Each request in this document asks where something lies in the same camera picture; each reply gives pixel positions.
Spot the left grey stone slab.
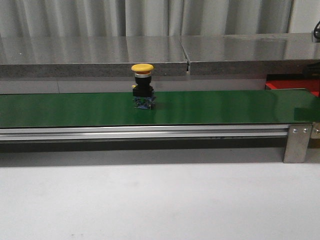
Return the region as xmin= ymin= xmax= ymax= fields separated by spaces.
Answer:
xmin=0 ymin=36 xmax=188 ymax=78

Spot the steel conveyor support bracket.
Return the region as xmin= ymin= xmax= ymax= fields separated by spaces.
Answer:
xmin=283 ymin=124 xmax=312 ymax=164

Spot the brass end bracket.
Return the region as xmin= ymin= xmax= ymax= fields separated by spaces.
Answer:
xmin=309 ymin=122 xmax=320 ymax=149

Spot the red plastic tray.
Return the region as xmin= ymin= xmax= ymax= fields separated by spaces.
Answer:
xmin=265 ymin=74 xmax=320 ymax=97

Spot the right grey stone slab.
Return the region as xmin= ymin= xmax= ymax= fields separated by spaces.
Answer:
xmin=180 ymin=33 xmax=320 ymax=76

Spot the grey pleated curtain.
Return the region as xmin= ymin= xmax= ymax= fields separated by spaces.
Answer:
xmin=0 ymin=0 xmax=293 ymax=38

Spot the yellow mushroom push button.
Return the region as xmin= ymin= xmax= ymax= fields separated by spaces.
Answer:
xmin=131 ymin=63 xmax=156 ymax=110

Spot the aluminium conveyor side rail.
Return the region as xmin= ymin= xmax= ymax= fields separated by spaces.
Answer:
xmin=0 ymin=124 xmax=289 ymax=142

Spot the green conveyor belt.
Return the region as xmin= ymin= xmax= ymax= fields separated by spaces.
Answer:
xmin=0 ymin=89 xmax=320 ymax=128

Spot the grey stone slab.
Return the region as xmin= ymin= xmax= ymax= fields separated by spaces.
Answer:
xmin=0 ymin=36 xmax=188 ymax=78
xmin=180 ymin=33 xmax=320 ymax=76

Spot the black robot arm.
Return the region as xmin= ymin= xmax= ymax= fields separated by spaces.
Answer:
xmin=302 ymin=21 xmax=320 ymax=79

